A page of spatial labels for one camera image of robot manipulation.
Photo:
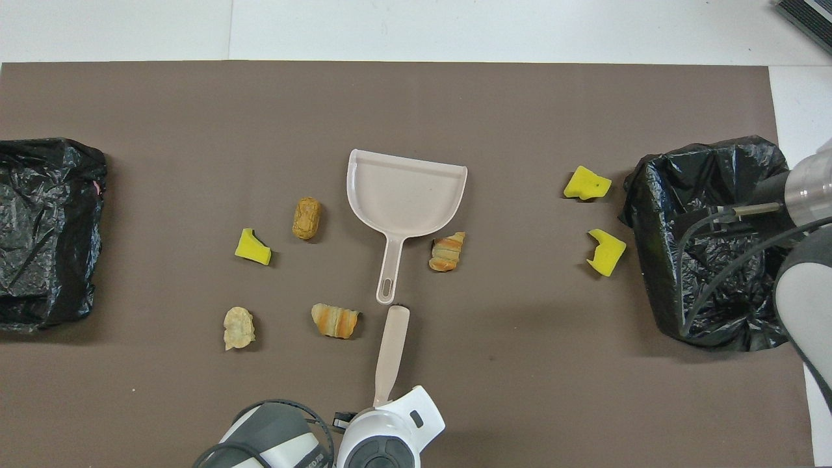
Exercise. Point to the yellow sponge piece dark dot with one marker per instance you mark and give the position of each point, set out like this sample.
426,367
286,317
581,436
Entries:
587,183

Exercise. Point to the brown oval bread roll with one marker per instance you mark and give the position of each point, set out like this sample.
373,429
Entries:
306,218

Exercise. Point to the beige hand brush black bristles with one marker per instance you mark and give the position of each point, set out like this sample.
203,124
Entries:
393,351

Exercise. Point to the black bag bin pink mark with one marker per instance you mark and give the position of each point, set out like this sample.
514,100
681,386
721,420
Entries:
45,227

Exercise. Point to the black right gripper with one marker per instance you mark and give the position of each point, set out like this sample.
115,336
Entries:
770,190

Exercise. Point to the pale lumpy bread piece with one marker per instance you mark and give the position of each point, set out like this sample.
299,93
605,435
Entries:
238,327

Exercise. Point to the beige plastic dustpan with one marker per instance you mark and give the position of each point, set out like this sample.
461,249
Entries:
403,195

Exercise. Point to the notched yellow sponge piece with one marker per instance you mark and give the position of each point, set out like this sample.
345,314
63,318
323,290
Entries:
608,253

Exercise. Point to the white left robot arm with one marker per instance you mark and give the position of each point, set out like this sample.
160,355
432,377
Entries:
390,435

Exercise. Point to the golden croissant piece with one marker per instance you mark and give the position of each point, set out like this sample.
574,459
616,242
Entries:
335,320
447,251

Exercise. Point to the black bag lined bin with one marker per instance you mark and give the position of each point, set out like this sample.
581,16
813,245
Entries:
650,195

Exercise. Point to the dark ribbed device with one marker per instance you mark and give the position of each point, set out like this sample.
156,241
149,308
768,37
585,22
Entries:
806,16

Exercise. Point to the yellow sponge piece green back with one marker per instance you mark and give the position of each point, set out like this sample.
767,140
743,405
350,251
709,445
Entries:
252,247

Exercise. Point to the brown table mat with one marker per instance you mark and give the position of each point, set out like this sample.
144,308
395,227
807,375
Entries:
416,117

